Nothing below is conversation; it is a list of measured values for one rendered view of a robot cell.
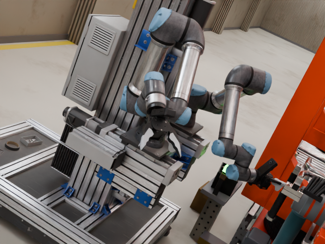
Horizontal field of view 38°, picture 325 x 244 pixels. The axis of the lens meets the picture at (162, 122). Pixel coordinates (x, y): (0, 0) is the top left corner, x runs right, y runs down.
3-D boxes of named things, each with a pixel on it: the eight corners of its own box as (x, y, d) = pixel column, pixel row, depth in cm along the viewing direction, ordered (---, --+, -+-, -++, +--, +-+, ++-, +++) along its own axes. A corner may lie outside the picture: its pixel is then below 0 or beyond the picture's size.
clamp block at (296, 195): (298, 203, 214) (303, 193, 212) (280, 192, 216) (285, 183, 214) (300, 199, 218) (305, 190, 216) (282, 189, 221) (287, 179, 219)
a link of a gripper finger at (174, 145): (179, 160, 170) (164, 139, 172) (187, 152, 165) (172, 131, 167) (173, 163, 168) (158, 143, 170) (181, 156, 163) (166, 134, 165)
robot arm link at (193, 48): (205, 36, 213) (182, 130, 193) (183, 26, 211) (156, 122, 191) (215, 22, 203) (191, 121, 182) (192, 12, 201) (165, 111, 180)
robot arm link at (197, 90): (176, 99, 277) (185, 79, 272) (196, 105, 282) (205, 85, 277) (182, 108, 266) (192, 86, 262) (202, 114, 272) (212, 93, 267)
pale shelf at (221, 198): (223, 206, 290) (225, 202, 289) (199, 192, 295) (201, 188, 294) (241, 186, 329) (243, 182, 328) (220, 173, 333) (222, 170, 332)
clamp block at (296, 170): (307, 181, 244) (312, 173, 242) (291, 172, 247) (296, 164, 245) (309, 178, 249) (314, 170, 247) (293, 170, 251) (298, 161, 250)
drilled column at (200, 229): (201, 243, 323) (227, 193, 308) (189, 235, 325) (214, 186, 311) (206, 237, 332) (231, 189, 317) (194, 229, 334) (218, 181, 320)
